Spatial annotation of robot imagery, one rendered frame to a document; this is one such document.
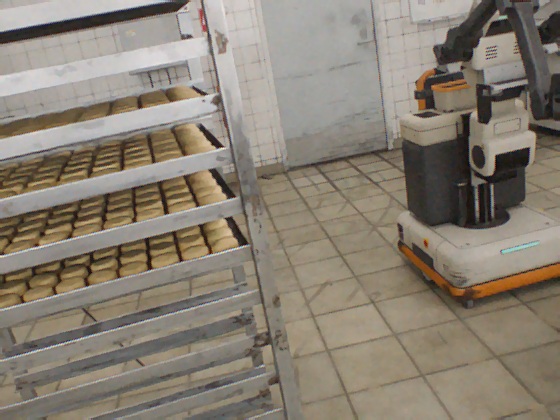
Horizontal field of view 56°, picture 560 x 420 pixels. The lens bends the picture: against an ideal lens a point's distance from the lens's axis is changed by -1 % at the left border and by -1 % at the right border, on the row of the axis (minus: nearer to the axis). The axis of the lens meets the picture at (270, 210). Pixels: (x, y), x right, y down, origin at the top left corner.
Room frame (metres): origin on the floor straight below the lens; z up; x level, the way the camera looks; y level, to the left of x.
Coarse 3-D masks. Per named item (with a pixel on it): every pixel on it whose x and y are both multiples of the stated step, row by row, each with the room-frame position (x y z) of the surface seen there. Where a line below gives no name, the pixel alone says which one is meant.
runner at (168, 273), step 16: (208, 256) 0.87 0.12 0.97; (224, 256) 0.88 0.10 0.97; (240, 256) 0.88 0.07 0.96; (144, 272) 0.85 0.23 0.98; (160, 272) 0.86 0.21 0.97; (176, 272) 0.86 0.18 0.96; (192, 272) 0.87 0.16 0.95; (80, 288) 0.83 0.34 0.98; (96, 288) 0.84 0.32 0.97; (112, 288) 0.84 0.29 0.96; (128, 288) 0.85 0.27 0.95; (144, 288) 0.85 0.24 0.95; (16, 304) 0.81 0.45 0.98; (32, 304) 0.82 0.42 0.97; (48, 304) 0.82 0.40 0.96; (64, 304) 0.82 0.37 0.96; (80, 304) 0.83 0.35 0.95; (0, 320) 0.80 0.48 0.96; (16, 320) 0.81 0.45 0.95
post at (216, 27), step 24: (216, 0) 0.86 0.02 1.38; (216, 24) 0.86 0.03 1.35; (216, 48) 0.86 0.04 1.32; (216, 72) 0.87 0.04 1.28; (240, 96) 0.86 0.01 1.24; (240, 120) 0.86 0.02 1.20; (240, 144) 0.86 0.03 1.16; (240, 168) 0.86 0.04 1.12; (240, 192) 0.87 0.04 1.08; (264, 240) 0.86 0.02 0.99; (264, 264) 0.86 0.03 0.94; (264, 288) 0.86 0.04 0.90; (264, 312) 0.88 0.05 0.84; (288, 360) 0.86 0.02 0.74; (288, 384) 0.86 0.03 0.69; (288, 408) 0.86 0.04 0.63
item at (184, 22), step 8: (176, 16) 1.31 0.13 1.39; (184, 16) 1.30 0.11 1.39; (184, 24) 1.30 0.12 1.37; (184, 32) 1.30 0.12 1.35; (192, 32) 1.31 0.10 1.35; (192, 64) 1.30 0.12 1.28; (200, 64) 1.31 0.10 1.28; (192, 72) 1.30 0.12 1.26; (200, 72) 1.31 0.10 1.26; (216, 168) 1.30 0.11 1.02; (240, 272) 1.30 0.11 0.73; (240, 280) 1.30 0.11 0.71; (248, 328) 1.30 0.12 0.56; (256, 360) 1.30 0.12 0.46; (264, 408) 1.30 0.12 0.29; (272, 408) 1.31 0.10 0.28
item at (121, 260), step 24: (144, 240) 1.04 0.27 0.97; (168, 240) 1.02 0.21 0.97; (192, 240) 0.98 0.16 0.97; (216, 240) 0.96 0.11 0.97; (48, 264) 0.99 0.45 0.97; (72, 264) 0.98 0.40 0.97; (96, 264) 0.94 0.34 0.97; (120, 264) 0.97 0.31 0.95; (144, 264) 0.90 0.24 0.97; (168, 264) 0.89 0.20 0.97; (0, 288) 0.91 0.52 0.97; (24, 288) 0.92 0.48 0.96; (48, 288) 0.87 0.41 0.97; (72, 288) 0.86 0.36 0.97
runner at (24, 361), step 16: (208, 304) 0.87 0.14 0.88; (224, 304) 0.87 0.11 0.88; (240, 304) 0.88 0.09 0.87; (256, 304) 0.89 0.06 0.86; (144, 320) 0.85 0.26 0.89; (160, 320) 0.85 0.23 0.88; (176, 320) 0.86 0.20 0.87; (192, 320) 0.86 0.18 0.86; (96, 336) 0.83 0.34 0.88; (112, 336) 0.84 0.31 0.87; (128, 336) 0.84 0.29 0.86; (32, 352) 0.81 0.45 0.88; (48, 352) 0.82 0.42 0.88; (64, 352) 0.82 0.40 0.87; (80, 352) 0.82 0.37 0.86; (0, 368) 0.80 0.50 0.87; (16, 368) 0.80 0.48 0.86
